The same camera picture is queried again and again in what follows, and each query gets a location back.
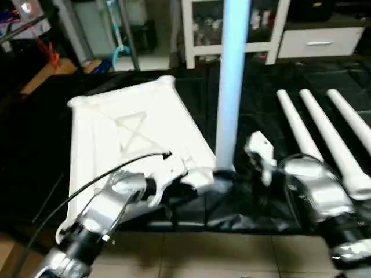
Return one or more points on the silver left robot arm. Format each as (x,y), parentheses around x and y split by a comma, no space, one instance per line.
(98,214)

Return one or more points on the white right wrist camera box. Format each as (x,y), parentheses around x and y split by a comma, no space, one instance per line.
(259,150)

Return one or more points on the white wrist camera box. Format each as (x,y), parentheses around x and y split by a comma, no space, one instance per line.
(171,174)
(259,150)

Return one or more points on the brown wooden desk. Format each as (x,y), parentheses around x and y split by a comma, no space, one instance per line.
(49,74)

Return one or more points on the white glass-door cabinet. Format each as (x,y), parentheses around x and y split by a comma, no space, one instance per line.
(203,29)

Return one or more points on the white plastic table leg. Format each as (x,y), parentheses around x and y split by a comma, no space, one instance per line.
(298,124)
(353,119)
(232,75)
(333,139)

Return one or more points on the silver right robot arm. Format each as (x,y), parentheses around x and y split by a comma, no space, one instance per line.
(316,188)

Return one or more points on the blue and yellow box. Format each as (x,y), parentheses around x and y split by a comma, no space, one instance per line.
(99,65)

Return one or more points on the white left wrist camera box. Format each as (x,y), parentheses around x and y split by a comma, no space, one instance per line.
(171,174)

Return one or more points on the white plastic table top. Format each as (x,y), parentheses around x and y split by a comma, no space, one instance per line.
(127,127)

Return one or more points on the black work mat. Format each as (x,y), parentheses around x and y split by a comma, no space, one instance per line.
(255,202)

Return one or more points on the white drawer unit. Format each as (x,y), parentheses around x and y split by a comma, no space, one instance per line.
(322,41)

